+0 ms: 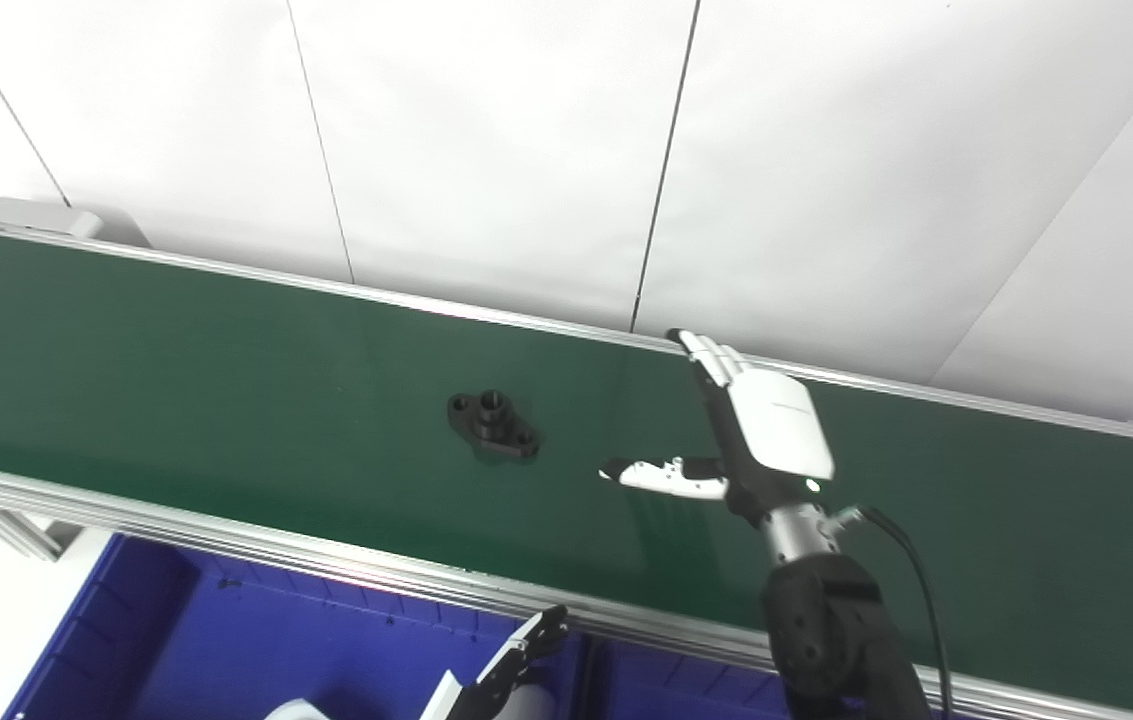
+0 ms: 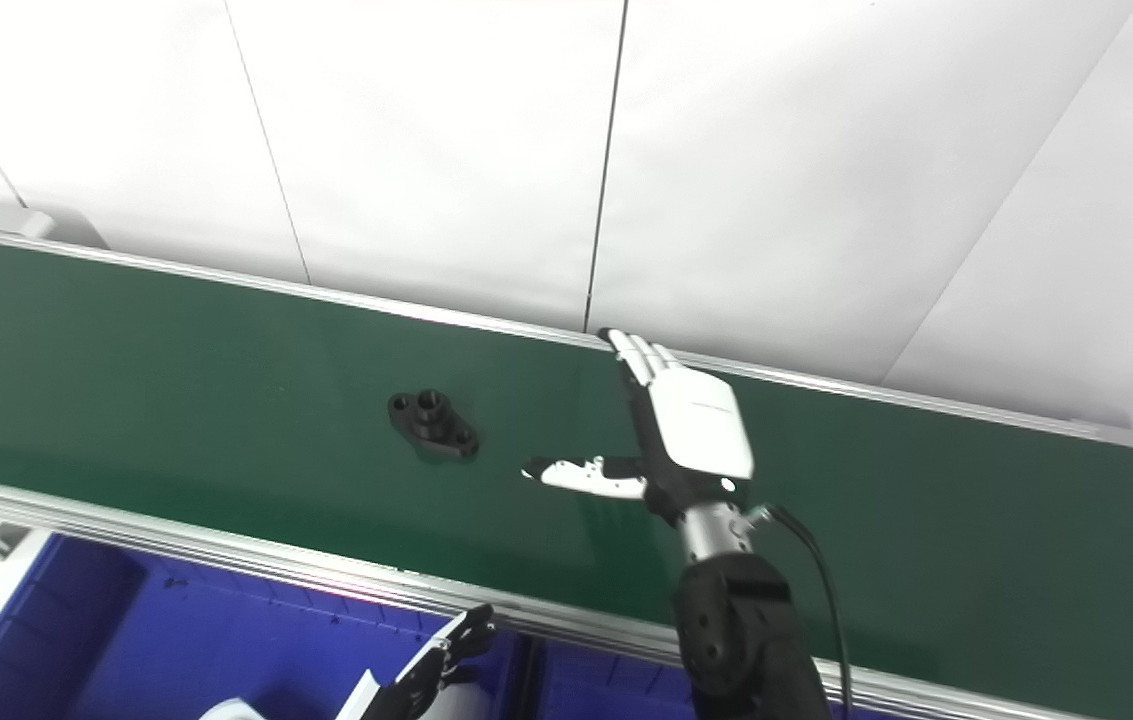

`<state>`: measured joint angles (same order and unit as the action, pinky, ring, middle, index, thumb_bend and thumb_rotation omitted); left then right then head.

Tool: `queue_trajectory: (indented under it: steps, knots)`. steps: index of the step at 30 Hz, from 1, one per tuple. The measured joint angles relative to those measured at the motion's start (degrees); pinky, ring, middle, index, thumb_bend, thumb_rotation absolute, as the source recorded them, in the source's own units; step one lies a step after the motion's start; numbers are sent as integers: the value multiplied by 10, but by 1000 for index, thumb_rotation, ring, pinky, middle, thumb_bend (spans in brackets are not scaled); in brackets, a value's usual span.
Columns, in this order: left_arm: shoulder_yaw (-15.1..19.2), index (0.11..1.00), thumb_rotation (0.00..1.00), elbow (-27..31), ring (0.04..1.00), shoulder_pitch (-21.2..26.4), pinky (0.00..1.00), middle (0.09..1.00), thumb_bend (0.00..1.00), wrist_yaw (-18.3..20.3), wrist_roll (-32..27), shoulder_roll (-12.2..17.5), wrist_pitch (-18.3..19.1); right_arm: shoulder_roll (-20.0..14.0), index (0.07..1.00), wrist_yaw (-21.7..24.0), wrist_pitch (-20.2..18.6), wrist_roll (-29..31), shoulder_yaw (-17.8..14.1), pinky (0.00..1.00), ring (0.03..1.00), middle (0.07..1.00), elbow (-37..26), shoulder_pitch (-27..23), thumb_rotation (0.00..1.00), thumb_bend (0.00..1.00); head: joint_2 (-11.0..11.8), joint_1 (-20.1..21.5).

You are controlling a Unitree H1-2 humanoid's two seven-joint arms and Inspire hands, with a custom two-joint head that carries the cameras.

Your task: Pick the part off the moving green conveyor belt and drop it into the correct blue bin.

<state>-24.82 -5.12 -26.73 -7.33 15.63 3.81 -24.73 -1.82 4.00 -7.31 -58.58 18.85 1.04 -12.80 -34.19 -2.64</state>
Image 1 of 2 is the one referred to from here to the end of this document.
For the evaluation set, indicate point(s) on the white hollow cylinder part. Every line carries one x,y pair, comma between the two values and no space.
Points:
296,711

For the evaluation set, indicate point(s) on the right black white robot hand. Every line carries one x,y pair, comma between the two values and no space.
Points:
776,430

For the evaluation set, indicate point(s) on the black flange part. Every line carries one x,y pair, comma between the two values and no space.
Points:
496,430

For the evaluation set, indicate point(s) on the blue bin with white parts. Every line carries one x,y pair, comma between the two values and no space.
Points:
276,640

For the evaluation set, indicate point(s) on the white capped cylinder part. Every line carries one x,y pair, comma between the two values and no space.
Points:
534,703

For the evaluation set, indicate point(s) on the blue bin with black part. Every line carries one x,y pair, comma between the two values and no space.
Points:
676,690

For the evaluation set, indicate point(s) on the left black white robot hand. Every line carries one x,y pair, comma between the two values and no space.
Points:
486,695

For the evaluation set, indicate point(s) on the grey conveyor motor housing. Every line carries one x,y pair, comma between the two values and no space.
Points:
36,215

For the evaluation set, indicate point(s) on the green conveyor belt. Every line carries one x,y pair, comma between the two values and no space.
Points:
226,535
226,400

